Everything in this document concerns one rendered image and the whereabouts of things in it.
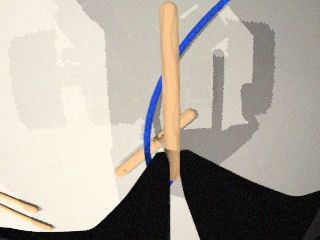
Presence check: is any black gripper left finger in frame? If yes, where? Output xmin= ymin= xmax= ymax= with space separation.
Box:
xmin=0 ymin=151 xmax=171 ymax=240

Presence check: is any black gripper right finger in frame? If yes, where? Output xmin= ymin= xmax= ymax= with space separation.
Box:
xmin=180 ymin=149 xmax=320 ymax=240

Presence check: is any blue cord with wooden stick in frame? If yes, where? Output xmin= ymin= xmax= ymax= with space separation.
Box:
xmin=144 ymin=0 xmax=229 ymax=187

